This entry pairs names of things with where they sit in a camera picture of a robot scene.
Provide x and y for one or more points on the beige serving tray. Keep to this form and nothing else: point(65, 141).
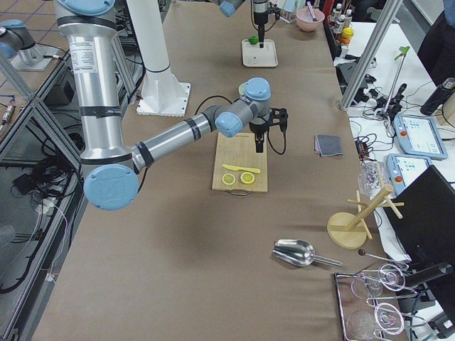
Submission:
point(255, 56)

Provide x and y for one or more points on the bamboo cutting board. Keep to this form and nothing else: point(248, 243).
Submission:
point(239, 151)

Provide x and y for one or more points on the black monitor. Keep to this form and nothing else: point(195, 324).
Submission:
point(426, 229)

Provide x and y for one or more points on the wire glass rack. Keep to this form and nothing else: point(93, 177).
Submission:
point(368, 307)

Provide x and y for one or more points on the mint green bowl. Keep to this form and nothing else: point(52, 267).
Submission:
point(241, 89)

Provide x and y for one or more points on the pink bowl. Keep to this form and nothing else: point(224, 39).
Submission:
point(305, 21)

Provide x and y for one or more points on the teach pendant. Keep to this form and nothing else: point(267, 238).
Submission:
point(404, 169)
point(419, 136)

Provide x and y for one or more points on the lemon slice lower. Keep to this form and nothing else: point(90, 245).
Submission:
point(228, 179)

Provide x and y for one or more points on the teach pendant far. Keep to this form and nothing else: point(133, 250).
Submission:
point(419, 136)

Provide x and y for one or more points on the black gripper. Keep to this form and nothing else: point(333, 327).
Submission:
point(259, 18)
point(257, 127)

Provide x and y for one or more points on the aluminium frame post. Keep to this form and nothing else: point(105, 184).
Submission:
point(381, 27)

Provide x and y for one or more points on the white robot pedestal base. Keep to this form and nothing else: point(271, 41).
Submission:
point(161, 93)

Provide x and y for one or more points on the teach pendant near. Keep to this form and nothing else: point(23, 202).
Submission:
point(404, 169)

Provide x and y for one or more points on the grey folded cloth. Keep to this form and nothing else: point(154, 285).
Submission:
point(328, 145)

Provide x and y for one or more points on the lemon slice upper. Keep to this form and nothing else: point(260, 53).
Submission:
point(247, 178)

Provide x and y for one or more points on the yellow plastic knife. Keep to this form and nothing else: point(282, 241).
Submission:
point(241, 168)

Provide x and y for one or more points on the black water bottle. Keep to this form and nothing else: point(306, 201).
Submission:
point(438, 97)

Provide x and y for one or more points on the green lime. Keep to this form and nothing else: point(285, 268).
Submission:
point(253, 40)

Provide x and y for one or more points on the wooden mug tree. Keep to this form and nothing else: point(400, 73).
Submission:
point(350, 231)

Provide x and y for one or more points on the lemon slice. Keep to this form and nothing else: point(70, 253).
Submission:
point(247, 178)
point(228, 179)

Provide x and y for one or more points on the metal scoop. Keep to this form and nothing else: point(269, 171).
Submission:
point(300, 253)

